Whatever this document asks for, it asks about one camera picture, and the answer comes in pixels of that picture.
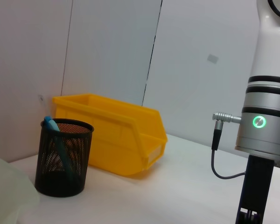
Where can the yellow plastic storage bin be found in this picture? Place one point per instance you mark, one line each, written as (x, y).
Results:
(121, 140)

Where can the black mesh pen holder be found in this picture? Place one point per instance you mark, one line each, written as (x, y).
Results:
(63, 163)

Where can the blue scissors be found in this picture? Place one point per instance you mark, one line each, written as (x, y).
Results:
(53, 124)

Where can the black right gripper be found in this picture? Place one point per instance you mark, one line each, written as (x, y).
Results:
(256, 186)

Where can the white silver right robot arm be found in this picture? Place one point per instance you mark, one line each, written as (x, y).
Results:
(268, 93)

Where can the small grey wall label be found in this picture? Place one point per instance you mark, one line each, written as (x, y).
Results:
(212, 58)

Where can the green translucent fruit bowl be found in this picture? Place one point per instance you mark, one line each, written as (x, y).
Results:
(9, 191)

